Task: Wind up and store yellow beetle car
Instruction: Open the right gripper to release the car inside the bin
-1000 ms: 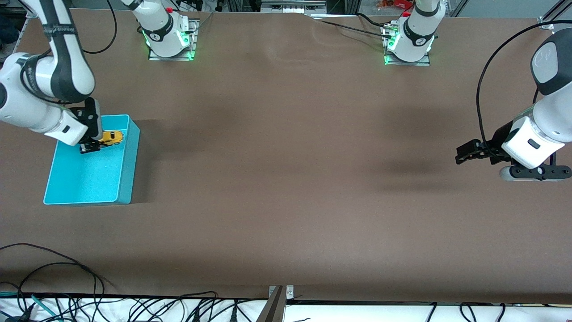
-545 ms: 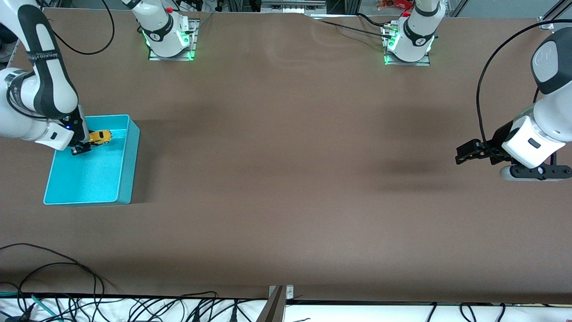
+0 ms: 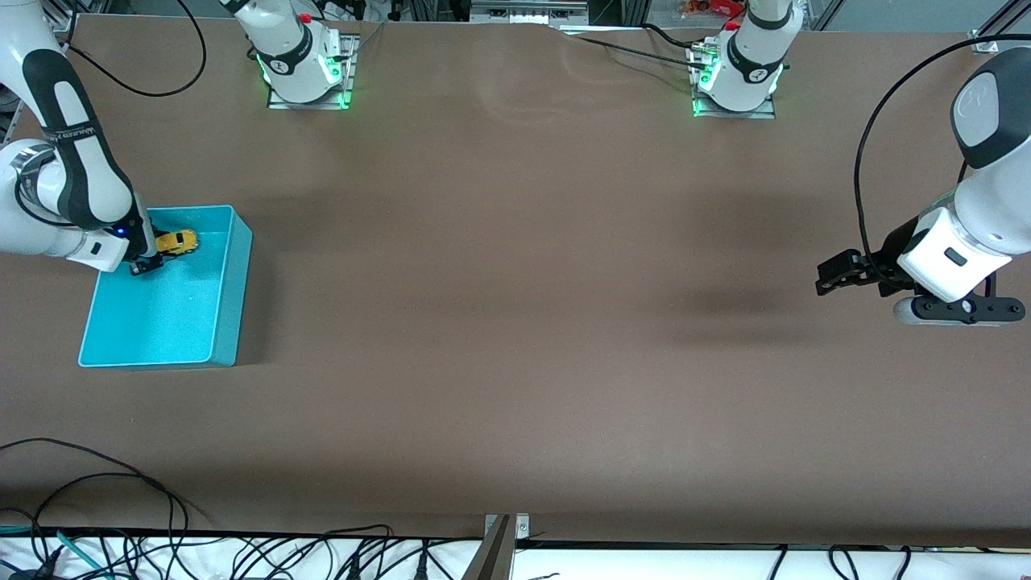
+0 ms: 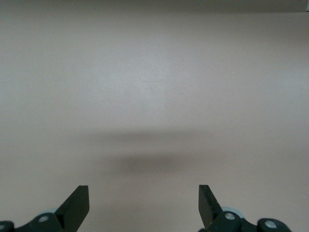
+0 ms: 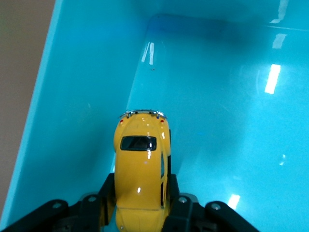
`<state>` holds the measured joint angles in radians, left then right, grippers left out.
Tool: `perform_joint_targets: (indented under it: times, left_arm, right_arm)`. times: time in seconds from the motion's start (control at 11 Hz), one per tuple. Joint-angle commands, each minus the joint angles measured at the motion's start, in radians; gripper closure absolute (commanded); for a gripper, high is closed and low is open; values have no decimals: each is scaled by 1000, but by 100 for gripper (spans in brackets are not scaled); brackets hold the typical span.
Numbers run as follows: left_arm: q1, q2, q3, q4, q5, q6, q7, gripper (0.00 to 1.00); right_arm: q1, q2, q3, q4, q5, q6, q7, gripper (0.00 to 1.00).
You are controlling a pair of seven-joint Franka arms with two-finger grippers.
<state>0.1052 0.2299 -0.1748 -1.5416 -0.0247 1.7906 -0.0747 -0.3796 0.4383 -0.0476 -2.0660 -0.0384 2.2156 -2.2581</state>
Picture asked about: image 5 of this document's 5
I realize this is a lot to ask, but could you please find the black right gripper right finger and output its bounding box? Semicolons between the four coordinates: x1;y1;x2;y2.
161;173;261;232

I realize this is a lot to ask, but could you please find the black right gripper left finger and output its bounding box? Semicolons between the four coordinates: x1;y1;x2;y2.
0;173;117;232

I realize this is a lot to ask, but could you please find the yellow beetle toy car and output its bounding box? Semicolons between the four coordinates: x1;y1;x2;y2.
112;108;173;232

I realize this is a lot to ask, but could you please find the turquoise plastic bin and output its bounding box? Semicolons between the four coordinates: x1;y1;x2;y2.
0;0;309;232

